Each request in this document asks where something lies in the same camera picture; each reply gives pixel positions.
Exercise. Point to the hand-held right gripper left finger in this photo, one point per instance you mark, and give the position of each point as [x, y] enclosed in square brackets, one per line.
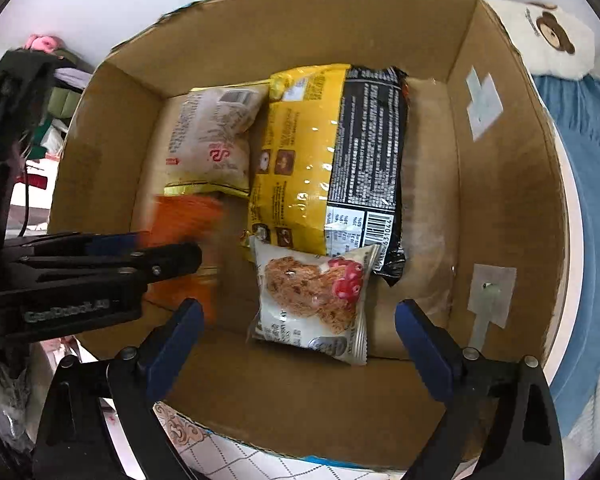
[176, 347]

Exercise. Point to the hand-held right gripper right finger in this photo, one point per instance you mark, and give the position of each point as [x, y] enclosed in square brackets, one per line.
[422, 347]

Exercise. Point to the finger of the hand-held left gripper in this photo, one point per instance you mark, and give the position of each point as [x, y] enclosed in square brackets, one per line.
[170, 260]
[110, 243]

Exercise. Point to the orange snack packet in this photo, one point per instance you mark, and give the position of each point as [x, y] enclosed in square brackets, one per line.
[180, 220]

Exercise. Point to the brown cardboard box blue outside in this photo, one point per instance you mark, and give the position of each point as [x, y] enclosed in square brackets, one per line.
[290, 400]

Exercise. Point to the white cookie snack packet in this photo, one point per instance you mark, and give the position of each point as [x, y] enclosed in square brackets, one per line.
[305, 300]

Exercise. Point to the beige snack packet yellow edge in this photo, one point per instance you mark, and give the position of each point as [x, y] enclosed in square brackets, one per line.
[210, 140]

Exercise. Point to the pile of mixed clothes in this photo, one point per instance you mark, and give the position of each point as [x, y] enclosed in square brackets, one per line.
[55, 125]

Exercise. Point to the yellow and black noodle pack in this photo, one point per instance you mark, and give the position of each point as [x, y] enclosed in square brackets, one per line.
[310, 160]

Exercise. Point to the pink plush toy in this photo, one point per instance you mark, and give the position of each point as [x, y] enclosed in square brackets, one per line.
[42, 42]

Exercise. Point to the blue blanket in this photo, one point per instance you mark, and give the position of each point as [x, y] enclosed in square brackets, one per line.
[592, 200]

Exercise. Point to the white bear print pillow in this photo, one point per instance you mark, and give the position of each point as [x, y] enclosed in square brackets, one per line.
[545, 35]

